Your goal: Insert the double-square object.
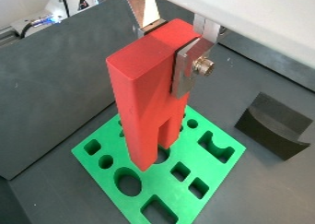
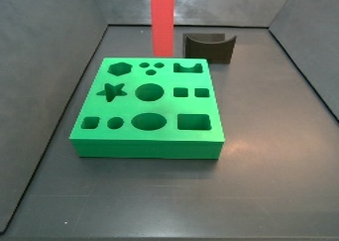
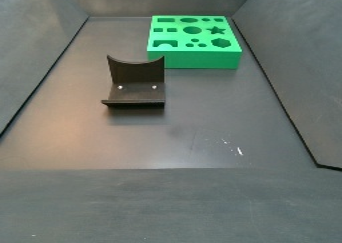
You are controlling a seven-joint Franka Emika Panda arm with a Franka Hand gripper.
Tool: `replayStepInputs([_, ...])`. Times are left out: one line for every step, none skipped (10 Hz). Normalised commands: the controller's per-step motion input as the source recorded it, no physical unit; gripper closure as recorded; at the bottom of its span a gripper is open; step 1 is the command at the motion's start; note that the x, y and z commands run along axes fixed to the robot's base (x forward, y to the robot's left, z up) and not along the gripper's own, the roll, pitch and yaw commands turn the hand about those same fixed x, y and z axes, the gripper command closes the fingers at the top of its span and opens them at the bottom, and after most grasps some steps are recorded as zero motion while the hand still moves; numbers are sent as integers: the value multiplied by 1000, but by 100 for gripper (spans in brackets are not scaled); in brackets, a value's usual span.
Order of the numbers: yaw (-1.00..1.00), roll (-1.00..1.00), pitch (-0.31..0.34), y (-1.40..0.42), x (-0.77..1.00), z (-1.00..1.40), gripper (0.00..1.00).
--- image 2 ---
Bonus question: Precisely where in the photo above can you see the green shape-sorter block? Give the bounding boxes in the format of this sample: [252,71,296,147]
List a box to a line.
[70,58,226,159]

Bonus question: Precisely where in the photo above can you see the dark curved foam block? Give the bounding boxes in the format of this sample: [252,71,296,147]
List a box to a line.
[184,33,238,64]

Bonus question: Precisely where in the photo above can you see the red vertical strip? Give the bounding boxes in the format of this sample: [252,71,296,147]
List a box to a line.
[151,0,175,57]

